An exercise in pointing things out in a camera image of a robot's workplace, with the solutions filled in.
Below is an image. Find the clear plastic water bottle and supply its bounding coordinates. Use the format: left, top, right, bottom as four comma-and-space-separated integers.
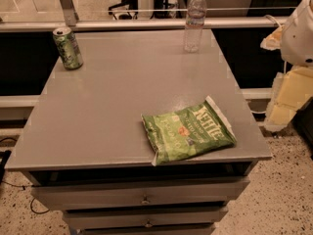
184, 0, 206, 53

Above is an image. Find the grey drawer cabinet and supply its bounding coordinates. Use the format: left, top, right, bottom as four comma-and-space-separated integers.
4, 28, 273, 235

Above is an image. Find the middle grey drawer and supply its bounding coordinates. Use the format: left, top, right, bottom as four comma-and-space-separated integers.
63, 207, 228, 229

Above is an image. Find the top grey drawer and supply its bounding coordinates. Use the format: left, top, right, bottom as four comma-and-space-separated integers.
31, 176, 249, 211

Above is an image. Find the white cable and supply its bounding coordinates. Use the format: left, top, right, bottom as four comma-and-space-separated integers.
264, 14, 282, 27

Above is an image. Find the black cable on floor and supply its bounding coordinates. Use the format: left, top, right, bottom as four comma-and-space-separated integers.
0, 136, 50, 215

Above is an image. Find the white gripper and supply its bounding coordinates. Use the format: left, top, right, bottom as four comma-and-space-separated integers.
260, 0, 313, 132

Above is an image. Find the green Kettle chips bag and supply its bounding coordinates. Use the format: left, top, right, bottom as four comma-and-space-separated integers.
142, 96, 237, 165

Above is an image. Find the green soda can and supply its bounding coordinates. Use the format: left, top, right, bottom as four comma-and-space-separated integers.
53, 27, 83, 70

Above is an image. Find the grey drawer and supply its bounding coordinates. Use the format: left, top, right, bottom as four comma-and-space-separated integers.
82, 224, 215, 235
31, 176, 249, 211
63, 207, 228, 229

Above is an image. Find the bottom grey drawer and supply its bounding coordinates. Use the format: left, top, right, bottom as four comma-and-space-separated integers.
82, 224, 215, 235

